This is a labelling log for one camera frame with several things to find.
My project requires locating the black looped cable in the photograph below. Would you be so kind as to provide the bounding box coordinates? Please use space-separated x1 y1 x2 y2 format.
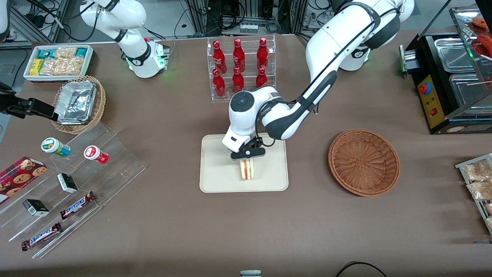
335 261 388 277

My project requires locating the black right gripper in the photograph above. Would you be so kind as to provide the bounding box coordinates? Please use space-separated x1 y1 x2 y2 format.
0 82 55 118

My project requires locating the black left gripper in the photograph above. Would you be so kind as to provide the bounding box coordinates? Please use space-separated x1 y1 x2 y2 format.
230 137 266 165

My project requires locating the brown round wicker basket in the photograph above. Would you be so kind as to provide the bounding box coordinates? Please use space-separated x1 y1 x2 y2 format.
328 129 401 197

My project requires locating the clear acrylic bottle rack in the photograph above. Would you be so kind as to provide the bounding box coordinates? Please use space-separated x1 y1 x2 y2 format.
207 35 276 101

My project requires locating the steel warmer pan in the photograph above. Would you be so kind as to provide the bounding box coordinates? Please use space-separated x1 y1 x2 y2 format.
449 73 492 107
434 38 478 73

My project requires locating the large clear cracker pack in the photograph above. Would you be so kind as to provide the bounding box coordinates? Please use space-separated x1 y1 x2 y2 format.
40 58 85 76

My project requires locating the stack of foil trays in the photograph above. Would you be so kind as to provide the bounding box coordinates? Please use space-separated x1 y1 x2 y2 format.
54 81 97 125

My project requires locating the small black white box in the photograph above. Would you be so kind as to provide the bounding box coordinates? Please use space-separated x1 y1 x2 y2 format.
23 199 50 217
57 173 78 194

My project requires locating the red lid yoghurt cup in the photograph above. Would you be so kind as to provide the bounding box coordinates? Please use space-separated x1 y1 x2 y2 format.
84 145 109 165

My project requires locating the light wicker basket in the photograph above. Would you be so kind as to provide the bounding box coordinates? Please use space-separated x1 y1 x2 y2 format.
52 75 106 134

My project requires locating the clear acrylic stepped display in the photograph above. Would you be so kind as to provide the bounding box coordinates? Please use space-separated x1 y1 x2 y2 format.
0 122 147 259

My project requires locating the red cookie box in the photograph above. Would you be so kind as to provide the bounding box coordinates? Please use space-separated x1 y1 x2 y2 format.
0 156 48 205

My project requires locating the green lid yoghurt cup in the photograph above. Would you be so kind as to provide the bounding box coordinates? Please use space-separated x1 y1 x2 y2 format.
41 137 71 157

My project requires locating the triangular sandwich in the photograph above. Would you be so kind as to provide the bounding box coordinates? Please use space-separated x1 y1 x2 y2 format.
239 159 256 181

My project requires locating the white rectangular snack bin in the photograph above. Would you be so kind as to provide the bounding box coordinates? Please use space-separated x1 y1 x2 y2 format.
23 45 94 82

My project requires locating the snickers chocolate bar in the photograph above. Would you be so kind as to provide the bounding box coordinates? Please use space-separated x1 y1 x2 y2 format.
21 222 63 251
60 191 96 220

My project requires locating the black food warmer machine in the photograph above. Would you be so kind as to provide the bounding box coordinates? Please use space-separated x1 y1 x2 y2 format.
399 6 492 135

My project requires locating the aluminium frame rack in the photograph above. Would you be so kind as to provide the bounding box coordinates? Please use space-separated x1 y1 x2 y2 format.
0 0 70 49

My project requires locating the metal tray of pastries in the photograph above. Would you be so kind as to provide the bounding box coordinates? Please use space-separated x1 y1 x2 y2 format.
455 153 492 235

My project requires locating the cream plastic tray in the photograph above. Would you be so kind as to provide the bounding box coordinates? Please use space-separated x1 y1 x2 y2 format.
199 133 289 193

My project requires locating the small clear cracker pack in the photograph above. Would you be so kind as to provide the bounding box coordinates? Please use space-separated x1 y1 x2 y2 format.
54 47 77 59

